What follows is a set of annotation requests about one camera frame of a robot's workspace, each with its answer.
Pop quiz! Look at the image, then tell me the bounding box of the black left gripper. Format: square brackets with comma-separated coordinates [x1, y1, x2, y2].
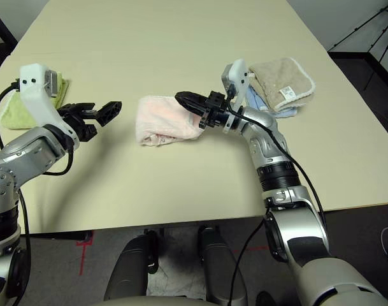
[56, 101, 123, 143]

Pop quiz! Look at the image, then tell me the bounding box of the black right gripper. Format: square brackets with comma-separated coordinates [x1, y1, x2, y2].
[175, 91, 238, 130]

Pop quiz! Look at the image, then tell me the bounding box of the pink towel with white trim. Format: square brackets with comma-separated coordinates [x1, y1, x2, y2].
[134, 94, 205, 147]

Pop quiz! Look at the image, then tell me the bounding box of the light blue folded towel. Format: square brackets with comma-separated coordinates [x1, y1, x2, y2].
[245, 84, 299, 119]

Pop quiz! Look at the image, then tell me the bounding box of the green folded towel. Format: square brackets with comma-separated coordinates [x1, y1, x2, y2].
[0, 71, 70, 130]

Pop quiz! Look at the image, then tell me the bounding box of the beige folded towel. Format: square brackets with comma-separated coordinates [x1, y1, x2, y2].
[247, 57, 316, 113]

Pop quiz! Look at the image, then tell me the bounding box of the white barcode label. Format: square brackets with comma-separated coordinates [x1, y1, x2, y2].
[278, 86, 298, 102]

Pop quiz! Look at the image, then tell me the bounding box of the red floor tape cross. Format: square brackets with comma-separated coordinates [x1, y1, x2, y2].
[76, 231, 94, 277]
[233, 244, 271, 252]

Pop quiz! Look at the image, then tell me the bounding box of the grey right robot leg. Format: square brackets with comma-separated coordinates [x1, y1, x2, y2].
[198, 226, 247, 305]

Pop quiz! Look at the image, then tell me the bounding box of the grey robot leg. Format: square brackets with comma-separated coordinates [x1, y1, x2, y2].
[103, 229, 159, 302]
[198, 226, 247, 305]

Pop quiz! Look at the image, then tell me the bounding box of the grey left robot leg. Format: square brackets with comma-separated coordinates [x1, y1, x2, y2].
[103, 229, 159, 302]

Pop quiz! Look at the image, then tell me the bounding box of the black tripod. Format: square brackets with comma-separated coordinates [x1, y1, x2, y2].
[327, 4, 388, 93]

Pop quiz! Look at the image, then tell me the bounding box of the beige robot torso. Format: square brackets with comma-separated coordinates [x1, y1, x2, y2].
[94, 295, 213, 306]

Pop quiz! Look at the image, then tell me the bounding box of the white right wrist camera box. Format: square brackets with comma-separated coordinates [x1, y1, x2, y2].
[221, 58, 249, 133]

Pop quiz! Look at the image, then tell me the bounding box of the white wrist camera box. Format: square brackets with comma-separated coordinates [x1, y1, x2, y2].
[18, 63, 80, 149]
[221, 58, 249, 133]

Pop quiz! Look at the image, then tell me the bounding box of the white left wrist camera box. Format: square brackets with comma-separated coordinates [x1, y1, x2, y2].
[18, 63, 80, 149]

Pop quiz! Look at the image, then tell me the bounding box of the black table frame bar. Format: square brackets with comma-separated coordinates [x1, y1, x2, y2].
[20, 231, 90, 242]

